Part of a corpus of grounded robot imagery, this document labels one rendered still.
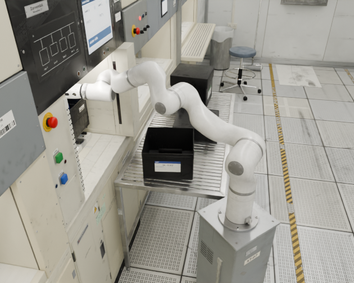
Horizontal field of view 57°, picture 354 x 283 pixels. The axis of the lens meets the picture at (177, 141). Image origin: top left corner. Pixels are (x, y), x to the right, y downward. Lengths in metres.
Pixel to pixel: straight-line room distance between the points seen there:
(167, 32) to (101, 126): 1.46
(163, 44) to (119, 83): 1.74
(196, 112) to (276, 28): 4.58
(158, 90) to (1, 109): 0.63
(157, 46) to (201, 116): 1.97
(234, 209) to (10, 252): 0.91
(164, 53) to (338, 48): 3.55
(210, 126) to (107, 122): 0.81
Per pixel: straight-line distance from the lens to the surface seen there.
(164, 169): 1.76
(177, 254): 2.43
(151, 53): 3.30
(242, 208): 1.51
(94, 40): 1.51
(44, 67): 1.17
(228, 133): 1.38
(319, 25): 5.94
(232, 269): 1.62
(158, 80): 1.39
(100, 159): 1.82
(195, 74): 2.49
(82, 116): 1.89
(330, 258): 2.63
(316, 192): 3.12
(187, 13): 4.68
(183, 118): 2.17
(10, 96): 1.02
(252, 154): 1.31
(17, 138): 1.06
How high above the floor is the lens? 1.90
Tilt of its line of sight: 33 degrees down
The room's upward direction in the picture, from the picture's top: straight up
